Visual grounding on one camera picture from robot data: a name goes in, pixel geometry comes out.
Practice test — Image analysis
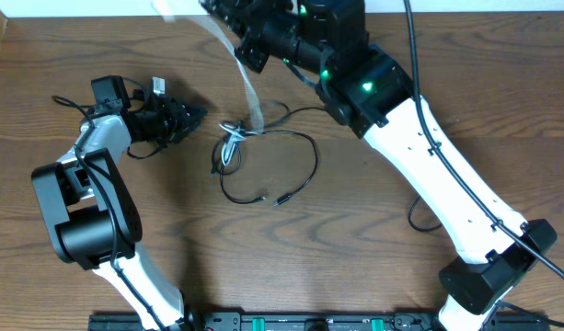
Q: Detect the white cable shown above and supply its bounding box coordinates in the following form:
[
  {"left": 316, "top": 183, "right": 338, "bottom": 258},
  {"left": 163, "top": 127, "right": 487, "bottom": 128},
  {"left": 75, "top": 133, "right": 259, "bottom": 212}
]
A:
[{"left": 152, "top": 0, "right": 267, "bottom": 167}]

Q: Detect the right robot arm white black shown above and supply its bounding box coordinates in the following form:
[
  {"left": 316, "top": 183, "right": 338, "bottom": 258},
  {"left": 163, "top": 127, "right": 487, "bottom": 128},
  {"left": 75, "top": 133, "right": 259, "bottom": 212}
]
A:
[{"left": 203, "top": 1, "right": 557, "bottom": 330}]

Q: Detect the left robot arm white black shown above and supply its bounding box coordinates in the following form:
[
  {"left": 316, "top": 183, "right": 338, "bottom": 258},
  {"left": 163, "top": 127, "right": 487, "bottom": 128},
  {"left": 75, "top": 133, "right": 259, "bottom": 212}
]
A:
[{"left": 31, "top": 75, "right": 207, "bottom": 330}]

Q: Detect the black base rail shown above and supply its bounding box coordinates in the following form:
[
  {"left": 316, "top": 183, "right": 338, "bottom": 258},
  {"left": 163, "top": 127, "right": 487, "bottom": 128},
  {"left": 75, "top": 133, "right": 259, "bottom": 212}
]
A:
[{"left": 87, "top": 312, "right": 551, "bottom": 331}]

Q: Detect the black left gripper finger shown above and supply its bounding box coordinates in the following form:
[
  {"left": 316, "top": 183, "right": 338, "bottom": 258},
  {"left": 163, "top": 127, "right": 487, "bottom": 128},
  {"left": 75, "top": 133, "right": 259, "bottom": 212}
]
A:
[
  {"left": 179, "top": 100, "right": 208, "bottom": 120},
  {"left": 173, "top": 119, "right": 201, "bottom": 143}
]

